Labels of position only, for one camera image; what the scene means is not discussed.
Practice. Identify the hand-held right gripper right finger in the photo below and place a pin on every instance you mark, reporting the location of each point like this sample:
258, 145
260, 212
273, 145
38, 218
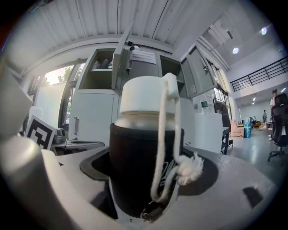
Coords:
202, 186

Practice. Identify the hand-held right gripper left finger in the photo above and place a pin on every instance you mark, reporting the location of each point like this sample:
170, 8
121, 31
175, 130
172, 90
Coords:
94, 166

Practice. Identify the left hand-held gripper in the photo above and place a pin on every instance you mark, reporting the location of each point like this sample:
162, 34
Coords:
38, 132

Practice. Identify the black bottle with white lid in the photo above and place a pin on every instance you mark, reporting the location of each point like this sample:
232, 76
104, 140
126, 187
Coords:
135, 157

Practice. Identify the grey metal cabinet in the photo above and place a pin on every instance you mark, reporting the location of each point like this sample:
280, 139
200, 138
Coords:
96, 105

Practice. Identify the white equipment housing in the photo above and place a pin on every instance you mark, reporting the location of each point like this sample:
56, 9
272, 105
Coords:
207, 130

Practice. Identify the black framed window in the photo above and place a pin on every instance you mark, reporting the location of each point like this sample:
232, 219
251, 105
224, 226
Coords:
51, 101

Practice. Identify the cardboard box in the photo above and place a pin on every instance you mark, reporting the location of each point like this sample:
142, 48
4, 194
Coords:
237, 131

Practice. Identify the brown jacket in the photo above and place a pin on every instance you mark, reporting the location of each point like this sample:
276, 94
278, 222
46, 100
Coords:
225, 116

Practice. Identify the blue white wrapped package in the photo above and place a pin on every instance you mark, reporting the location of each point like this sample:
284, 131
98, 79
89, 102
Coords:
247, 128

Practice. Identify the plastic water bottle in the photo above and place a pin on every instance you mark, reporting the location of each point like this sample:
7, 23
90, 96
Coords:
205, 105

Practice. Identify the clear bottle grey cap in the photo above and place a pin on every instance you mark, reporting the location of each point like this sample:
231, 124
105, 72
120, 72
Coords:
104, 64

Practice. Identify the black office chair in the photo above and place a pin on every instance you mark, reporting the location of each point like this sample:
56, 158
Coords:
280, 125

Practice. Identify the black balcony railing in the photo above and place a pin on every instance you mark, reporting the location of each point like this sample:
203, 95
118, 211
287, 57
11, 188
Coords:
232, 87

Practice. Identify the white paper sign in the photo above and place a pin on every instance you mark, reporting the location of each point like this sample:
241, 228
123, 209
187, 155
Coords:
142, 56

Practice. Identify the round ceiling light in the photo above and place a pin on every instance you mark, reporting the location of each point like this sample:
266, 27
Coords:
263, 30
235, 50

